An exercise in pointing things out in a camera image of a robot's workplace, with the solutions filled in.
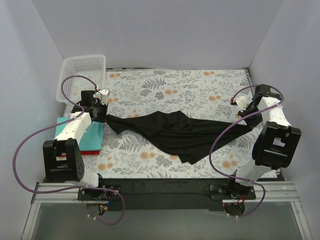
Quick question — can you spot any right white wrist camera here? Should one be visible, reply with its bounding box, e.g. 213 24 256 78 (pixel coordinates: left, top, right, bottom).
230 95 250 112

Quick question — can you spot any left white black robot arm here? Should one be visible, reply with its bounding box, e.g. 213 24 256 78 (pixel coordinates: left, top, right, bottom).
42 89 110 200

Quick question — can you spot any folded teal t shirt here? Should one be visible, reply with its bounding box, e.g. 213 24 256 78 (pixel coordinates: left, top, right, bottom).
55 115 104 151

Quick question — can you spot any black t shirt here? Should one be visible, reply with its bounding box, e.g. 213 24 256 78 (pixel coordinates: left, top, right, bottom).
103 111 253 166

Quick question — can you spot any floral table mat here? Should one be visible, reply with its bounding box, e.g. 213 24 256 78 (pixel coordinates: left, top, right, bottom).
47 69 278 179

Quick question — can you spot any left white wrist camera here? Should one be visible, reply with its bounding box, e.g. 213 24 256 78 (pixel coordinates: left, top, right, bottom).
94 89 110 106

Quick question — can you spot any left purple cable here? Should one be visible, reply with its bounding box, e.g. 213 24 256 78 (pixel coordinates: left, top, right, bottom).
12 75 126 227

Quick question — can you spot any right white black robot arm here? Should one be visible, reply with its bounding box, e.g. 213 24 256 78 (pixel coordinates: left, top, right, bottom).
226 84 302 199

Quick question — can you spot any aluminium front rail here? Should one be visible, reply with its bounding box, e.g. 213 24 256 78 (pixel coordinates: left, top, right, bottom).
31 181 300 204

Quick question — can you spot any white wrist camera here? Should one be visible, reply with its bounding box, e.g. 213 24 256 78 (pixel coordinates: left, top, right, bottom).
230 95 250 112
94 89 110 106

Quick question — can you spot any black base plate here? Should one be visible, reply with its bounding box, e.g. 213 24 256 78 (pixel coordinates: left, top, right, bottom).
77 178 256 211

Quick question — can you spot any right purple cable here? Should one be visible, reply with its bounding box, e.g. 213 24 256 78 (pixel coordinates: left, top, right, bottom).
209 84 286 219

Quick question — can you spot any purple cable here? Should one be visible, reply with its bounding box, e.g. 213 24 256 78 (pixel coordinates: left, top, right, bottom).
209 84 286 219
12 75 126 227

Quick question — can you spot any folded red t shirt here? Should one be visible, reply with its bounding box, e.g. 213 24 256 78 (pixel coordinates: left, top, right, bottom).
80 150 100 156

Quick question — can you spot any white plastic basket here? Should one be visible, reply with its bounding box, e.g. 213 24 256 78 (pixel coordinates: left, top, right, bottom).
55 54 106 104

